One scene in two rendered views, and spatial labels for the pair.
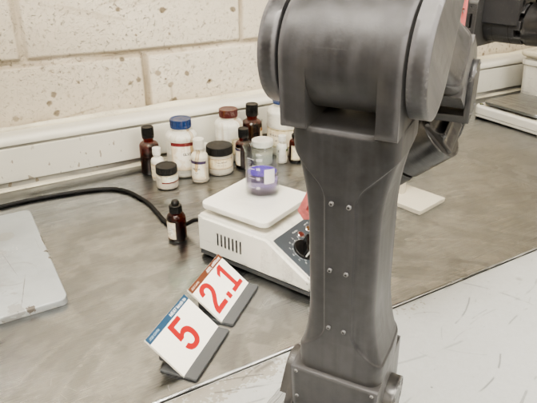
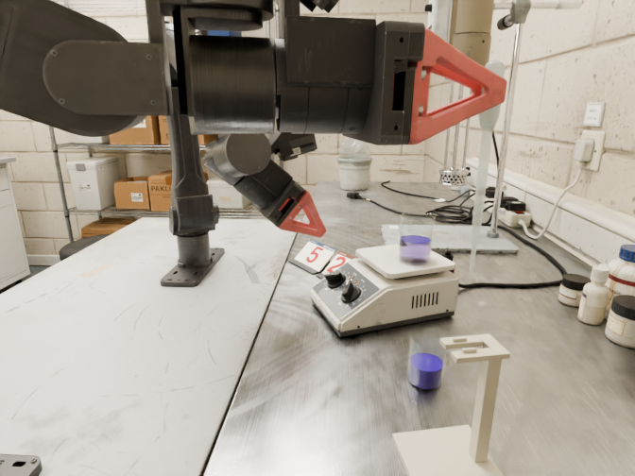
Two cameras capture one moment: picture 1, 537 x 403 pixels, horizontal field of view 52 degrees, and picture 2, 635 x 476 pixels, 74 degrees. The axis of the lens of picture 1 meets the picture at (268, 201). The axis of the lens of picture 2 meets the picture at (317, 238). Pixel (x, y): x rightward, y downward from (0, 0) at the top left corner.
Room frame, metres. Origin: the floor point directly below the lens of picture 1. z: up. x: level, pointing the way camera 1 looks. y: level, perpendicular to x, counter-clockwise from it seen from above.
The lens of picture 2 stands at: (0.97, -0.58, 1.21)
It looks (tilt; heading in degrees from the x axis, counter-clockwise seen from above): 17 degrees down; 124
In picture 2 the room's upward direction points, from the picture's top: straight up
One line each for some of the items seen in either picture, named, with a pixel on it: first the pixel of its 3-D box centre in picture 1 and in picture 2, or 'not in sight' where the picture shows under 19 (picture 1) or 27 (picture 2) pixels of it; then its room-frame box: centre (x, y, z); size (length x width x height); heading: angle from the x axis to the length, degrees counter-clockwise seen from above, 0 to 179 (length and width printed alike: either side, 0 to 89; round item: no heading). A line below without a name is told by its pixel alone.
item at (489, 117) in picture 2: not in sight; (492, 94); (0.90, -0.26, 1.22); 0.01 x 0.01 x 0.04; 43
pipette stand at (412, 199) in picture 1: (417, 168); (454, 408); (0.90, -0.26, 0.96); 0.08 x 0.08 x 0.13; 43
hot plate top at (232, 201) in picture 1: (256, 200); (403, 258); (0.73, 0.02, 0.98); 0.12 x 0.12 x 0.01; 54
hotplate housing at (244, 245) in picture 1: (270, 231); (387, 286); (0.72, 0.00, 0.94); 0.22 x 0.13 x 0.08; 54
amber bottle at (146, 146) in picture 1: (149, 149); not in sight; (1.04, 0.24, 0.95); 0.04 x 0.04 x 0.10
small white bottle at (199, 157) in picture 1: (199, 159); (595, 295); (1.00, 0.13, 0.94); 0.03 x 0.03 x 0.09
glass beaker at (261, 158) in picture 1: (260, 169); (417, 237); (0.76, 0.01, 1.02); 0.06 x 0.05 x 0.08; 55
